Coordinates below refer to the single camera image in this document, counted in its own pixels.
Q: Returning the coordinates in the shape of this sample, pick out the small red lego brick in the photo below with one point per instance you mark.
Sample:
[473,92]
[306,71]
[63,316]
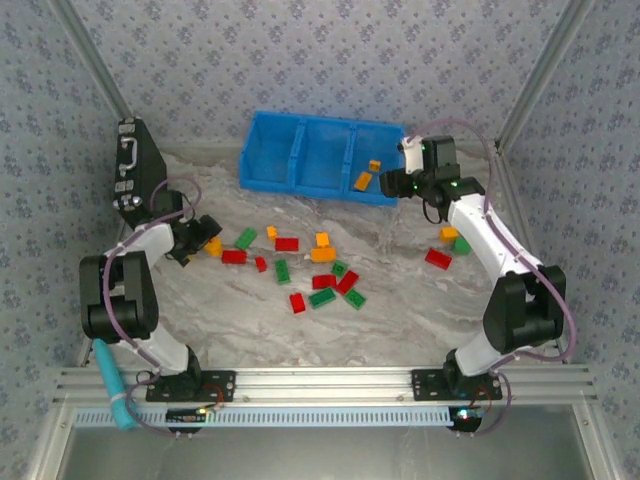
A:
[260,263]

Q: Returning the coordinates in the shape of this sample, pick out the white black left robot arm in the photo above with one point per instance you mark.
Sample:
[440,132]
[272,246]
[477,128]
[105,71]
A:
[160,350]

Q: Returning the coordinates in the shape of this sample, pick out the teal marker pen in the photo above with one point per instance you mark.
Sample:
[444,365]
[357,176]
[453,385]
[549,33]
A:
[114,385]

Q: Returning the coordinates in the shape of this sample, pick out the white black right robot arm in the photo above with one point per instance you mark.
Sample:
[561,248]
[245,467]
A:
[480,230]

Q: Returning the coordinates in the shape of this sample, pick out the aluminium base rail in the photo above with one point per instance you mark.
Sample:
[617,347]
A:
[320,382]

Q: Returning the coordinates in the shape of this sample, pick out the aluminium frame post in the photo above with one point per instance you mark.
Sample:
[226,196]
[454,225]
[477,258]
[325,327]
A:
[90,55]
[545,65]

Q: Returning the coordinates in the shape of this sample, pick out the blue three-compartment plastic bin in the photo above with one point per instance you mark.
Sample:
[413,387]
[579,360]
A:
[270,160]

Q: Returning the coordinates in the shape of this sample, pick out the small orange lego brick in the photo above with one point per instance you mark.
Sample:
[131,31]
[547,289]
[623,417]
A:
[374,164]
[271,232]
[322,239]

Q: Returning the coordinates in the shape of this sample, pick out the small green lego brick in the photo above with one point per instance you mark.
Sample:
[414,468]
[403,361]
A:
[340,268]
[461,246]

